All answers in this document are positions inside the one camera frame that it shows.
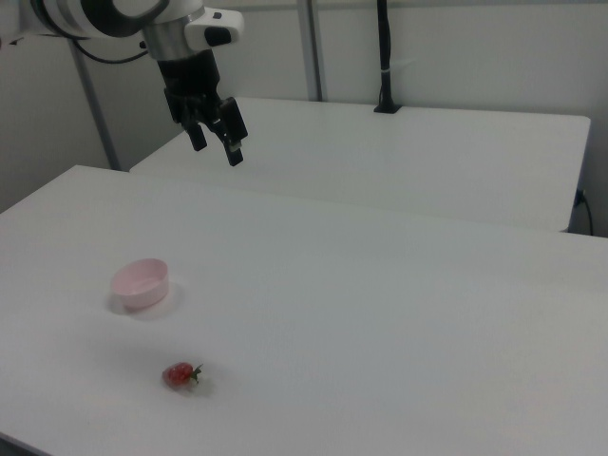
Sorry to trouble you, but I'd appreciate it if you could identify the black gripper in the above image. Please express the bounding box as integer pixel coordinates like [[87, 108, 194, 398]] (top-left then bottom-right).
[[156, 49, 250, 167]]

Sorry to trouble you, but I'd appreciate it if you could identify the red strawberry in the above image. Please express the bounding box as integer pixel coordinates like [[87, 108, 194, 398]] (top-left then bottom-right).
[[161, 361, 204, 389]]

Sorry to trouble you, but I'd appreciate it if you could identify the pink plastic bowl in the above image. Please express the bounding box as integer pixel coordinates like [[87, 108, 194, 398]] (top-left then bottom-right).
[[109, 257, 171, 314]]

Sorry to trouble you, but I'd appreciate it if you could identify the white side table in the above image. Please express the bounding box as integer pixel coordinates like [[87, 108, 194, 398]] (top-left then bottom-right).
[[128, 96, 592, 234]]

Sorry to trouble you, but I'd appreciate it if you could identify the grey partition post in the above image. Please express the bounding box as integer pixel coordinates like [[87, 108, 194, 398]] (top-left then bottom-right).
[[69, 40, 120, 171], [297, 0, 329, 103]]

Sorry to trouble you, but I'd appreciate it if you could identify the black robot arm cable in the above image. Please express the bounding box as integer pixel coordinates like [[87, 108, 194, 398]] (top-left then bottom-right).
[[70, 37, 149, 65]]

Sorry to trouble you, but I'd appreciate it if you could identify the black camera pole with base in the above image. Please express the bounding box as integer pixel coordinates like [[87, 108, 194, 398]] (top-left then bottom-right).
[[373, 0, 404, 115]]

